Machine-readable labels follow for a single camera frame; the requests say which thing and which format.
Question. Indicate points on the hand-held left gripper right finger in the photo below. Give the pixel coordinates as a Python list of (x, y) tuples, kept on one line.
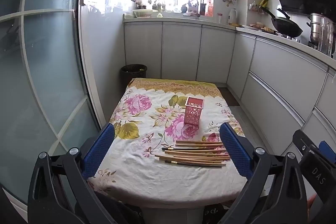
[(235, 150)]

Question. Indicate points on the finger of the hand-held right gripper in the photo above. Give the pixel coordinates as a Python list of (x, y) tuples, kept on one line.
[(304, 142), (328, 149)]

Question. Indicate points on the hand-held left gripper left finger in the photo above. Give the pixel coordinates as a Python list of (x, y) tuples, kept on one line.
[(101, 150)]

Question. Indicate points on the bundle of wooden chopsticks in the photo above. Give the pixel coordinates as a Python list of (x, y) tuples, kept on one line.
[(197, 151)]

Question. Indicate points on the pink perforated utensil holder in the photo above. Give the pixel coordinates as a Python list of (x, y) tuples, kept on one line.
[(193, 115)]

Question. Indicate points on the floral tablecloth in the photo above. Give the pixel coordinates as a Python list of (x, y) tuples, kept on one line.
[(147, 179)]

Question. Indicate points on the black printed slipper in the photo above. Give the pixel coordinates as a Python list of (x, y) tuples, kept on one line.
[(215, 213), (135, 214)]

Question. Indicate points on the dark woven trash bin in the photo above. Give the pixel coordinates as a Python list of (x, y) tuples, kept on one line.
[(132, 77)]

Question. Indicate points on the frosted glass sliding door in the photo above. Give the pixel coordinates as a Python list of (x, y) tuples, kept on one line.
[(47, 69)]

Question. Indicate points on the gas stove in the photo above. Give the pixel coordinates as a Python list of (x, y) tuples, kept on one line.
[(291, 37)]

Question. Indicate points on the clear plastic pitcher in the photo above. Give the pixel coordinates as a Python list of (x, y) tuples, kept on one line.
[(326, 37)]

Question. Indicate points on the stainless steel steamer pot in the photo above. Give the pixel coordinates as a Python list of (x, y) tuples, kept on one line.
[(315, 27)]

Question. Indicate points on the black wok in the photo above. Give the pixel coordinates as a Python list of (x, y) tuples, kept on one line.
[(287, 27)]

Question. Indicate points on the plate of food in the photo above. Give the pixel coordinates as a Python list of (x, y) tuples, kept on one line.
[(267, 29)]

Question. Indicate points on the black wok spatula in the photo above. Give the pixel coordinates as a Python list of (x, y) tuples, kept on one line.
[(283, 14)]

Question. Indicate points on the white plastic jug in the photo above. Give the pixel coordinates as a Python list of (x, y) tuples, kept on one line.
[(233, 18)]

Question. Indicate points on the clear jar with pink lid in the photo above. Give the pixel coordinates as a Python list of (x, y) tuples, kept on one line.
[(220, 18)]

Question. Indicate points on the pale green basin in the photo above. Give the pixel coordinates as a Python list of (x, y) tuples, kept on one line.
[(143, 13)]

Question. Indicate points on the orange red packet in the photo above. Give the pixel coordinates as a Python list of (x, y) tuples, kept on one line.
[(209, 7)]

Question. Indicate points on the yellow banana bunch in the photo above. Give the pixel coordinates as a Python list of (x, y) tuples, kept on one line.
[(263, 2)]

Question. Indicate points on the wall spice rack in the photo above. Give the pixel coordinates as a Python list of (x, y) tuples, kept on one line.
[(254, 8)]

